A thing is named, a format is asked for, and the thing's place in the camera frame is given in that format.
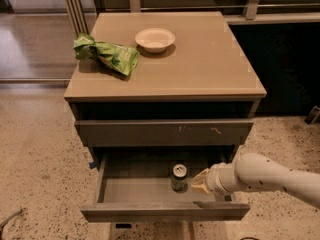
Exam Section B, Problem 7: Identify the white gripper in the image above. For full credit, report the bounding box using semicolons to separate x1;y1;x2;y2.
191;163;237;196

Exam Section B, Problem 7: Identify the green soda can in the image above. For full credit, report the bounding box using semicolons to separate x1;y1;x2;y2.
171;164;188;191

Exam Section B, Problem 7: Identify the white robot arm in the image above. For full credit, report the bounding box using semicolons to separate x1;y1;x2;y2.
191;153;320;208

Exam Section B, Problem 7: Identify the closed grey top drawer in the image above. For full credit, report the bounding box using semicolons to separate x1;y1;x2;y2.
75;119;253;147

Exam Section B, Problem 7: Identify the open middle drawer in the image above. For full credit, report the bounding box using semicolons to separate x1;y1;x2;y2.
81;151;250;223

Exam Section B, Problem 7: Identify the grey drawer cabinet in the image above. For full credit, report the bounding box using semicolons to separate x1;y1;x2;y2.
63;11;268;240

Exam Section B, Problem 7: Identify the blue tape piece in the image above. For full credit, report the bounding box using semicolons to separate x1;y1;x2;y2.
88;162;96;169

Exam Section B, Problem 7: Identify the dark object at right floor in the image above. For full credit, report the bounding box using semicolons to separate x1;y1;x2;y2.
304;106;320;124

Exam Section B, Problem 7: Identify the green chip bag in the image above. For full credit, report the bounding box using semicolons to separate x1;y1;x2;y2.
73;33;140;76

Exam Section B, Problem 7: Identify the white paper bowl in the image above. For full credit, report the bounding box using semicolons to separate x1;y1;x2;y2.
135;28;175;53

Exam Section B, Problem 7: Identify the grey cable on floor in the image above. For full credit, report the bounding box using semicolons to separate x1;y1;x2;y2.
0;208;24;228

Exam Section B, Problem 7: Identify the metal window frame rail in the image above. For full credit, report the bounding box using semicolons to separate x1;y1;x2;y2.
65;0;320;33

